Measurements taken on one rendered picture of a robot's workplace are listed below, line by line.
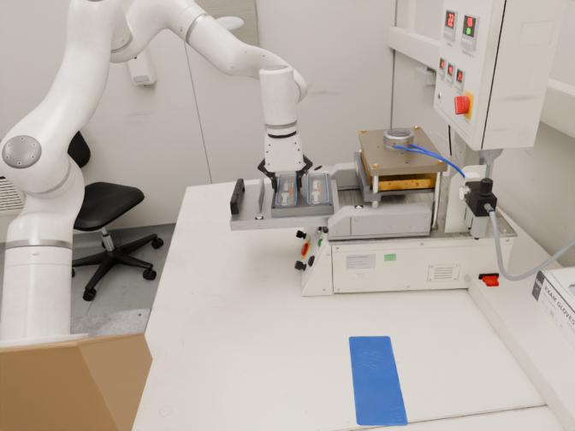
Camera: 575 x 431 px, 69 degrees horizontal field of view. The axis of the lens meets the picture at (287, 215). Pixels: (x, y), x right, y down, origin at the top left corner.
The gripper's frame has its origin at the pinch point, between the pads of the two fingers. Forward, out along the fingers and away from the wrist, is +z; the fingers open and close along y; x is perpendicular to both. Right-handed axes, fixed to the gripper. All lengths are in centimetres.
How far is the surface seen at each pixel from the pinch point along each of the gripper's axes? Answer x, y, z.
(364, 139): 5.8, 22.2, -9.5
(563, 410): -54, 52, 23
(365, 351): -36.3, 17.7, 26.4
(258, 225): -11.1, -7.6, 6.0
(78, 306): 67, -130, 101
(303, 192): -1.7, 4.5, 1.9
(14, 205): 126, -190, 65
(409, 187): -10.4, 31.3, -2.3
